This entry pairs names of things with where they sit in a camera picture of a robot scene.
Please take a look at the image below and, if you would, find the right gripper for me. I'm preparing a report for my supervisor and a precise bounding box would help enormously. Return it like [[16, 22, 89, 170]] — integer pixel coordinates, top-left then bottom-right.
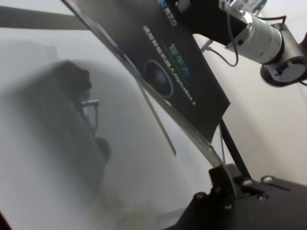
[[184, 0, 249, 46]]

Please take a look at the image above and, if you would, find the black robot print poster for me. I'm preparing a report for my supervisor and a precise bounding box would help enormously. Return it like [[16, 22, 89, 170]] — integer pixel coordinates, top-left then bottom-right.
[[61, 0, 238, 200]]

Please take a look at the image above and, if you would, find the thin black camera cable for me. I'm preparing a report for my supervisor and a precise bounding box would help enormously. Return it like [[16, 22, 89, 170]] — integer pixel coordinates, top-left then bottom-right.
[[255, 14, 288, 31]]

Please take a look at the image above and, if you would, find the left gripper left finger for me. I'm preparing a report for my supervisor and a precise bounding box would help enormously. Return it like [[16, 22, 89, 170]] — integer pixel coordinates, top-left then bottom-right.
[[208, 165, 237, 205]]

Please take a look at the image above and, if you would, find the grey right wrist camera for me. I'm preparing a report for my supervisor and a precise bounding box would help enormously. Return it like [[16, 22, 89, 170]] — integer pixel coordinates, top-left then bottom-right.
[[219, 0, 264, 12]]

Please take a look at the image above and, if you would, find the short black tape strip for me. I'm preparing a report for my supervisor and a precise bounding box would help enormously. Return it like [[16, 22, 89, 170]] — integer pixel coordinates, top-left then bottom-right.
[[143, 85, 177, 156]]

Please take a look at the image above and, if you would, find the black looped gripper cable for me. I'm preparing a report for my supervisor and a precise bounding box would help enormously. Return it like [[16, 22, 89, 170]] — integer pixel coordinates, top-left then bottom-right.
[[201, 11, 240, 67]]

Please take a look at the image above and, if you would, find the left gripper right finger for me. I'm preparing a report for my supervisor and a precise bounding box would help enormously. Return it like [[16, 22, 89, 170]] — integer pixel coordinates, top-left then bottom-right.
[[226, 163, 255, 199]]

